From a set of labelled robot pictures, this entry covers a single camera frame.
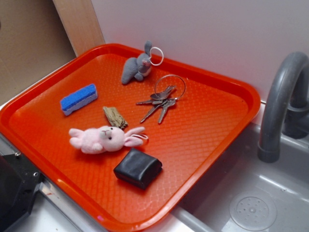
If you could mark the orange plastic tray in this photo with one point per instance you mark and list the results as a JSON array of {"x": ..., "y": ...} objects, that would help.
[{"x": 213, "y": 111}]

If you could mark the brown wood piece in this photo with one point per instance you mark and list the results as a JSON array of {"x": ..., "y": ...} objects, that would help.
[{"x": 114, "y": 117}]

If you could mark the grey plush bunny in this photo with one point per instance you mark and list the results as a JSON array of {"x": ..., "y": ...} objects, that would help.
[{"x": 140, "y": 67}]

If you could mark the black leather wallet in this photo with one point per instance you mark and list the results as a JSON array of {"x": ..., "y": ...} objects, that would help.
[{"x": 138, "y": 168}]

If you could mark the pink plush bunny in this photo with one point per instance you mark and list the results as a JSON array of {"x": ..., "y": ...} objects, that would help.
[{"x": 106, "y": 139}]

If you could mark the blue white sponge block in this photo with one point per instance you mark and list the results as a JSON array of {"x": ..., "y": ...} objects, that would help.
[{"x": 78, "y": 99}]

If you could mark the grey plastic sink basin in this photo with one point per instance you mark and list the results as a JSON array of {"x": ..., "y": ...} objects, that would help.
[{"x": 240, "y": 193}]

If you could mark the wooden board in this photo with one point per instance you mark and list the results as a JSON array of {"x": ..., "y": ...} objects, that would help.
[{"x": 80, "y": 23}]

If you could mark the grey plastic faucet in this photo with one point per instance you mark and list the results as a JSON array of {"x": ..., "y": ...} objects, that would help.
[{"x": 287, "y": 108}]

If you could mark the silver keys on ring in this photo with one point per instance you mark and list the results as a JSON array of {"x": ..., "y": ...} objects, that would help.
[{"x": 163, "y": 99}]

